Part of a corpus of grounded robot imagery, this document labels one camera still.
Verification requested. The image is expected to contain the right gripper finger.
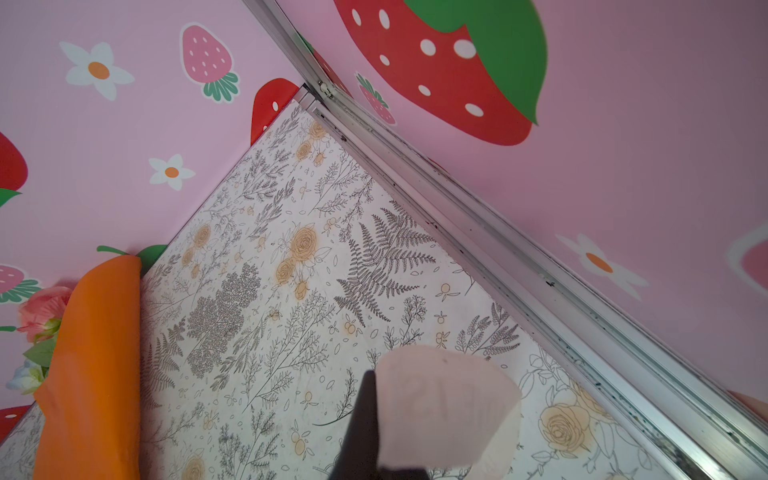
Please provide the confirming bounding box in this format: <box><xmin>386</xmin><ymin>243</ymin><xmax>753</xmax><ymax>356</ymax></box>
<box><xmin>329</xmin><ymin>370</ymin><xmax>430</xmax><ymax>480</ymax></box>

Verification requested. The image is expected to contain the cream ribbon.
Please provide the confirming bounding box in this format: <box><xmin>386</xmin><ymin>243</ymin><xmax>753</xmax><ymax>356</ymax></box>
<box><xmin>375</xmin><ymin>345</ymin><xmax>522</xmax><ymax>479</ymax></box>

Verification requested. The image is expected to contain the orange wrapping paper sheet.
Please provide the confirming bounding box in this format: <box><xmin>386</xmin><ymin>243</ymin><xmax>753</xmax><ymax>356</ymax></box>
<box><xmin>33</xmin><ymin>256</ymin><xmax>141</xmax><ymax>479</ymax></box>

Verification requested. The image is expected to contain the right floor aluminium rail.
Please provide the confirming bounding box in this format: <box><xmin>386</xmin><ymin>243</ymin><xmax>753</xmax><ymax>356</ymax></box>
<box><xmin>297</xmin><ymin>89</ymin><xmax>767</xmax><ymax>479</ymax></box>

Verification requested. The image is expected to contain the right vertical aluminium post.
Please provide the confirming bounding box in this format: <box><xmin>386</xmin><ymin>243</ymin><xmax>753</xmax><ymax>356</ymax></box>
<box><xmin>243</xmin><ymin>0</ymin><xmax>336</xmax><ymax>99</ymax></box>

